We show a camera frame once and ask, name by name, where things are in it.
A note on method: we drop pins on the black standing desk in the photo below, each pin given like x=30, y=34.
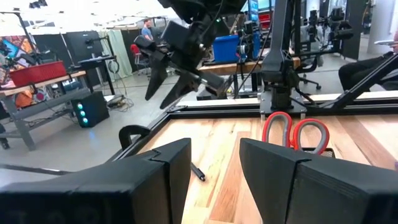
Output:
x=96, y=60

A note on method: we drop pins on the black aluminium table frame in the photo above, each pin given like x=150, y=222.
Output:
x=217, y=110

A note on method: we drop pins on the wooden workbench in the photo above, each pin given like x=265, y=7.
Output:
x=217, y=68

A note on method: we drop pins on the blue plastic bin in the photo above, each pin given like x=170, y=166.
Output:
x=225, y=48

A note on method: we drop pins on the black frame hook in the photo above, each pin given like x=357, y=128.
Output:
x=127, y=133

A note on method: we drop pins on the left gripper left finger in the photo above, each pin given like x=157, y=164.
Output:
x=93, y=193

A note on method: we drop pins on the pale green curtain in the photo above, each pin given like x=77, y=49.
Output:
x=119, y=53

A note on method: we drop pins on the colourful wall mural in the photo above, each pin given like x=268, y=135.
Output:
x=15, y=46

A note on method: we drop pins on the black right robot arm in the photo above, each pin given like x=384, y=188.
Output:
x=278, y=62

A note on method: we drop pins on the wooden table with grey legs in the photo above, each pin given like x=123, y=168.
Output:
x=46, y=104

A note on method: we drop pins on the person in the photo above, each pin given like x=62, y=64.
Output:
x=357, y=70
x=146, y=29

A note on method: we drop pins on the black pen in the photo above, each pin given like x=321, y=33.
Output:
x=198, y=171

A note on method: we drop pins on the black box with green lights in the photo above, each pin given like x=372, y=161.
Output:
x=93, y=109

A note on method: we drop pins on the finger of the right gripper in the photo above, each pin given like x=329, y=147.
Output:
x=157, y=77
x=183, y=90

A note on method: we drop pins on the red chair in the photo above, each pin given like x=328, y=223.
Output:
x=135, y=49

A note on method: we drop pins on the red plastic crate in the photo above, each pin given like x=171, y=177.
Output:
x=37, y=73

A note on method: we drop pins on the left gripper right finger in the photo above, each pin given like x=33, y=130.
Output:
x=311, y=193

